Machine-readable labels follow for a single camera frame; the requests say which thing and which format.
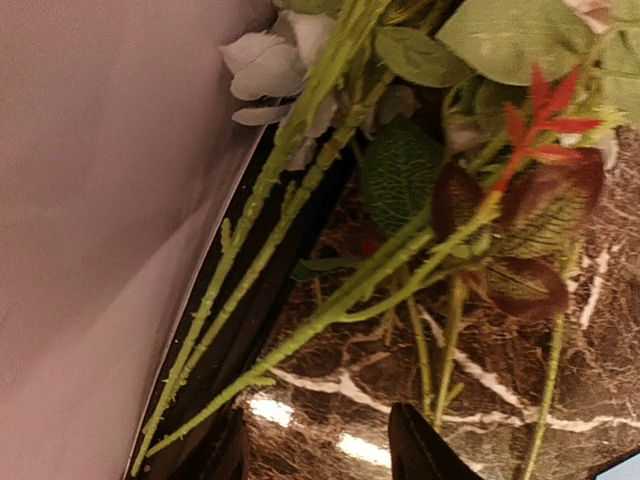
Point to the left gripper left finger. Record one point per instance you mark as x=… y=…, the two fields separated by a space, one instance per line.
x=224 y=454

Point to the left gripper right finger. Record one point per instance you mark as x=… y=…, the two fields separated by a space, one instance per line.
x=418 y=452

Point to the light blue wrapping paper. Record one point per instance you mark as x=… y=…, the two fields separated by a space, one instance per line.
x=627 y=469

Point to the remaining white rose stems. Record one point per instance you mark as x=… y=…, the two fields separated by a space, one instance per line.
x=576 y=65

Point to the left black frame post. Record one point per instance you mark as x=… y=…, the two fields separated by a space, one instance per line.
x=244 y=334

